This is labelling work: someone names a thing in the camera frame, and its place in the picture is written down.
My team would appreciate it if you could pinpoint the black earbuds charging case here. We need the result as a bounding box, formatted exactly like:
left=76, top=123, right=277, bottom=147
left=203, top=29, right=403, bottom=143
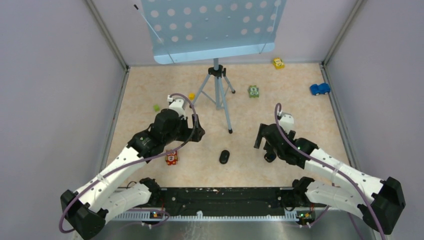
left=219, top=150, right=230, bottom=165

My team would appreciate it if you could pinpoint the red owl number block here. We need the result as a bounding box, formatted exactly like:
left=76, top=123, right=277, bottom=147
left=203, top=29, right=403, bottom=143
left=165, top=150, right=179, bottom=166

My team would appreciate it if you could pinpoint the small green cube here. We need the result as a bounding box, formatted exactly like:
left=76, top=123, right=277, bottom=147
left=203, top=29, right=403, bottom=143
left=153, top=104, right=161, bottom=112

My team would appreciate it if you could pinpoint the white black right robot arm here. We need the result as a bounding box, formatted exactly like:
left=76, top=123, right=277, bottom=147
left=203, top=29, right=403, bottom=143
left=254, top=123, right=406, bottom=235

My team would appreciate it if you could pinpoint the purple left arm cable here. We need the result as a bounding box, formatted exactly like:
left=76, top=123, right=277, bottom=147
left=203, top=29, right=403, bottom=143
left=58, top=93, right=199, bottom=234

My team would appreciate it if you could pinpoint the yellow toy block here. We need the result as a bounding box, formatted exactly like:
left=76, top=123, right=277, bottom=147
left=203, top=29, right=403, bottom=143
left=272, top=57, right=285, bottom=70

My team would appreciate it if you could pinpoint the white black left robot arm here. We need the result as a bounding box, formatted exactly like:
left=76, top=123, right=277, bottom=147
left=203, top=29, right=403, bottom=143
left=58, top=108, right=205, bottom=240

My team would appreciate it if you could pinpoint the blue toy car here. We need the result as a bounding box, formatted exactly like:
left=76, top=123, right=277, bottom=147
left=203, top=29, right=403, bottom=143
left=309, top=82, right=331, bottom=96

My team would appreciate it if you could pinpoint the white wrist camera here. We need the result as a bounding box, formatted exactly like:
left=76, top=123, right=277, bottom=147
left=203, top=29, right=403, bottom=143
left=277, top=111, right=295, bottom=134
left=167, top=95, right=188, bottom=118

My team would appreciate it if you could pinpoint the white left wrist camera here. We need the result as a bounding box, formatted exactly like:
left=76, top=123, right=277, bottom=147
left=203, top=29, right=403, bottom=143
left=167, top=95, right=188, bottom=118

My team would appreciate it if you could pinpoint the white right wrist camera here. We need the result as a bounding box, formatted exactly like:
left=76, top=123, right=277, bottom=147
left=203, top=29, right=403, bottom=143
left=277, top=111, right=295, bottom=134

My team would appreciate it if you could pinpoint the earbuds case base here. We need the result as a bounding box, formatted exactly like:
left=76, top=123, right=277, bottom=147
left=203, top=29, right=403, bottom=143
left=263, top=152, right=277, bottom=163

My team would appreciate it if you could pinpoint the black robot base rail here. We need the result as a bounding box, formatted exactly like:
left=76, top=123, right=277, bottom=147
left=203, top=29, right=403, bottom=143
left=140, top=187, right=322, bottom=217

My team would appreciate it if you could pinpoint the green monster toy block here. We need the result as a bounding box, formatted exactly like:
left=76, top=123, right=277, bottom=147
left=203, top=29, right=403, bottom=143
left=247, top=85, right=260, bottom=98

